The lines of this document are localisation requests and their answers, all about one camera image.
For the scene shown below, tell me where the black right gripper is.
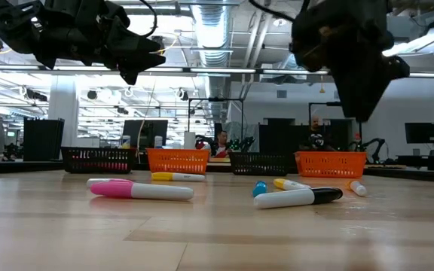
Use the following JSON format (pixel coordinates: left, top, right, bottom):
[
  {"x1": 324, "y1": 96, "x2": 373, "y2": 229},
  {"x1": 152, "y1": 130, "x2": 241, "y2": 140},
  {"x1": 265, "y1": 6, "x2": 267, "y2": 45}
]
[{"x1": 289, "y1": 0, "x2": 411, "y2": 123}]

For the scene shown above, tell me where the small light blue marker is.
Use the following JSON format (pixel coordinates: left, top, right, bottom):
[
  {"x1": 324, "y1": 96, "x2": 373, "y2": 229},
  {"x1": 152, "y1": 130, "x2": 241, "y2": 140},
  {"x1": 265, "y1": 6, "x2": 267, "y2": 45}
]
[{"x1": 252, "y1": 180, "x2": 269, "y2": 198}]

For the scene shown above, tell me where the small black-capped white marker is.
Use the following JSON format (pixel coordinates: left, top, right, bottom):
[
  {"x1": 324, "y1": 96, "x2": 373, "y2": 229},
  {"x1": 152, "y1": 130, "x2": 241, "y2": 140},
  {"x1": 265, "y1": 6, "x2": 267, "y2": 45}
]
[{"x1": 253, "y1": 187, "x2": 344, "y2": 210}]

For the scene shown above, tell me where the white box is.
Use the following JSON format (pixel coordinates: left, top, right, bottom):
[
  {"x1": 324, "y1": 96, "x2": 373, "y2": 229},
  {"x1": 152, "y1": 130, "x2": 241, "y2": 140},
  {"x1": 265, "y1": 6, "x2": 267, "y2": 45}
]
[{"x1": 183, "y1": 131, "x2": 197, "y2": 151}]

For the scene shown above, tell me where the black wall monitor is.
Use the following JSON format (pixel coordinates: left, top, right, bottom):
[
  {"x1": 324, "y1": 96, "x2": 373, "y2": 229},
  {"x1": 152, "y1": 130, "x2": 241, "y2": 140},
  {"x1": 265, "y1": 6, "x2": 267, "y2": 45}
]
[{"x1": 404, "y1": 122, "x2": 434, "y2": 145}]

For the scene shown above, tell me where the white column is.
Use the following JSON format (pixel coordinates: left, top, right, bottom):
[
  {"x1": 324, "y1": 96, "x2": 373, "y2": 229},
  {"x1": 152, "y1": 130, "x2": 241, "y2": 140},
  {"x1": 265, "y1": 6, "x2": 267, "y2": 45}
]
[{"x1": 47, "y1": 75, "x2": 81, "y2": 148}]

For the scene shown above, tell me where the black cabinet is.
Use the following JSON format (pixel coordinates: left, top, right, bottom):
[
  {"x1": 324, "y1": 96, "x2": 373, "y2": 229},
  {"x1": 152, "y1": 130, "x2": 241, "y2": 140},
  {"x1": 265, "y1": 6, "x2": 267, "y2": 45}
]
[{"x1": 23, "y1": 117, "x2": 66, "y2": 163}]

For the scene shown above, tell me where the silver ventilation duct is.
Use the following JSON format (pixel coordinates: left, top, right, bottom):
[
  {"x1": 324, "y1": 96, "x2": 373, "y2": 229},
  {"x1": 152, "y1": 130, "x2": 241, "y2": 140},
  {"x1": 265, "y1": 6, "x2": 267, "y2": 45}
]
[{"x1": 191, "y1": 0, "x2": 234, "y2": 125}]

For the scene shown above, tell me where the thin orange marker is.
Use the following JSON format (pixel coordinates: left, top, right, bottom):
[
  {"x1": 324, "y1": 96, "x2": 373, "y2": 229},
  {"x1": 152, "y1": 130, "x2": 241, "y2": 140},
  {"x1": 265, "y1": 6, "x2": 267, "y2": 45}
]
[{"x1": 346, "y1": 179, "x2": 368, "y2": 197}]

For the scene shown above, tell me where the orange plastic basket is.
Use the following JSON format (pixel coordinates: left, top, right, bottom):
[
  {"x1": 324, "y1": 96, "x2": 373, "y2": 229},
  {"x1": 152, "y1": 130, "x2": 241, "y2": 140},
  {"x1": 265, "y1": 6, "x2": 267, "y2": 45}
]
[
  {"x1": 145, "y1": 148, "x2": 211, "y2": 175},
  {"x1": 294, "y1": 151, "x2": 368, "y2": 179}
]

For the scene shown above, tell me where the small yellow-capped white marker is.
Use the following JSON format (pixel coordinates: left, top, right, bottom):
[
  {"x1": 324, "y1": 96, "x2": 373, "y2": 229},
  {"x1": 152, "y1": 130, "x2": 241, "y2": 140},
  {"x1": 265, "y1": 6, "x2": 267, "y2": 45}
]
[{"x1": 151, "y1": 172, "x2": 206, "y2": 183}]

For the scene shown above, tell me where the black station frame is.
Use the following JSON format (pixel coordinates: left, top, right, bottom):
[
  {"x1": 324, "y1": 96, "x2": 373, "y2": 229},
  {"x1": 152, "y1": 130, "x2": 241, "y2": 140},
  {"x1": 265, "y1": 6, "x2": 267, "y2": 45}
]
[{"x1": 308, "y1": 101, "x2": 363, "y2": 152}]

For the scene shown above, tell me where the black plastic basket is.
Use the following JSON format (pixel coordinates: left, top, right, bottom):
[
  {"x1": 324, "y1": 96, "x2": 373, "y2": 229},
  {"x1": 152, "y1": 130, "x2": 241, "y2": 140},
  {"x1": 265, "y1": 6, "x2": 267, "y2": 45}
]
[
  {"x1": 228, "y1": 151, "x2": 290, "y2": 177},
  {"x1": 60, "y1": 146, "x2": 138, "y2": 175}
]

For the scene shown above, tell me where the small pink-capped white marker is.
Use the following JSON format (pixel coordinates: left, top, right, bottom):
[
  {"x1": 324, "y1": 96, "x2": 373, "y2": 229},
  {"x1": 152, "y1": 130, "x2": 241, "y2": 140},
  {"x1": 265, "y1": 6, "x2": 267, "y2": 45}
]
[
  {"x1": 89, "y1": 181, "x2": 194, "y2": 202},
  {"x1": 86, "y1": 178, "x2": 135, "y2": 185}
]

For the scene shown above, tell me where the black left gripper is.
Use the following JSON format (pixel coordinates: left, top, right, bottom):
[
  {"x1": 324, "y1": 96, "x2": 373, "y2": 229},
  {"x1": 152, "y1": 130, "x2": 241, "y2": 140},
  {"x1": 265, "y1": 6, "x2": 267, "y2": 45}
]
[{"x1": 32, "y1": 0, "x2": 167, "y2": 87}]

